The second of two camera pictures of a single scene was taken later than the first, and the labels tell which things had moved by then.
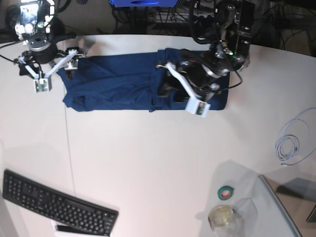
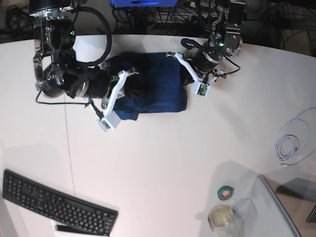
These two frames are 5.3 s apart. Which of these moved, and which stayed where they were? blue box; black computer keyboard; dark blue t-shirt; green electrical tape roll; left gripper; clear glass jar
Moved: left gripper; dark blue t-shirt
Stayed: blue box; black computer keyboard; green electrical tape roll; clear glass jar
